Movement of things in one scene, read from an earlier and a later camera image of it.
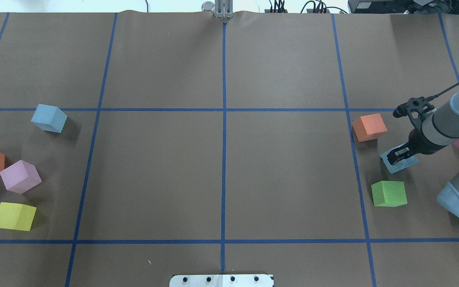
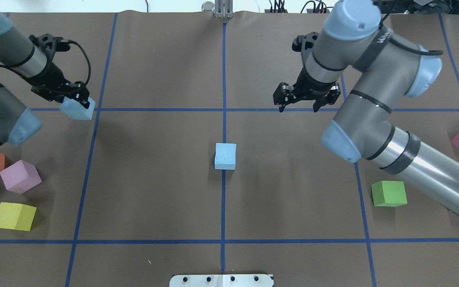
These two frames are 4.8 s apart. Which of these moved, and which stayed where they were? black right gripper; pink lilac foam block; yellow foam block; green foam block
Moved: black right gripper
Stayed: green foam block; pink lilac foam block; yellow foam block
